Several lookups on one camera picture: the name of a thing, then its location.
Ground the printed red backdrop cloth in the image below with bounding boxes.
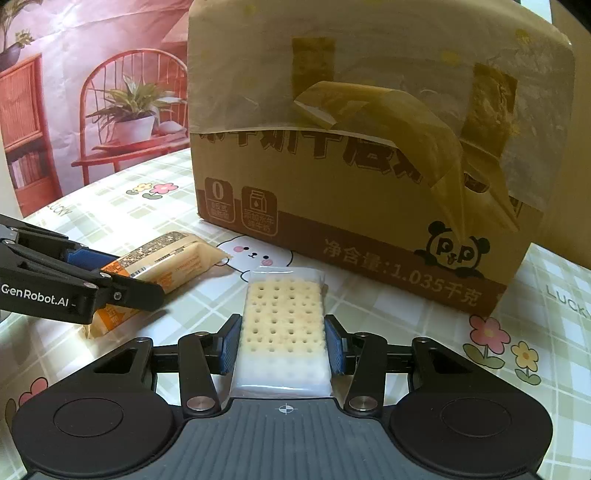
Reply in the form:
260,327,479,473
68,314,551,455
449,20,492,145
0,0,200,219

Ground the cardboard box with plastic liner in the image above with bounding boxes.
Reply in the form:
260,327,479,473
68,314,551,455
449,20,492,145
187,0,578,320

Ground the white cracker packet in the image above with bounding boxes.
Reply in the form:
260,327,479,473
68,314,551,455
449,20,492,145
228,266,334,400

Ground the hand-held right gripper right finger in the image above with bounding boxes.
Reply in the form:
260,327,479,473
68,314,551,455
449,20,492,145
323,314,477,412

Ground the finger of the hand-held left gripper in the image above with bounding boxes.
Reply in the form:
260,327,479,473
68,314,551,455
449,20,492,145
18,264,166,313
0,213,123,274

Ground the yellow snack packet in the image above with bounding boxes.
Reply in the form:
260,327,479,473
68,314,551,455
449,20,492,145
82,231,230,340

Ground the checked floral tablecloth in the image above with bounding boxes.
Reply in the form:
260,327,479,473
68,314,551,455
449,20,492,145
0,148,591,480

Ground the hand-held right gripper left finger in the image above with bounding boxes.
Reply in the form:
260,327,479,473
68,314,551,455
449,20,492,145
95,314,243,415

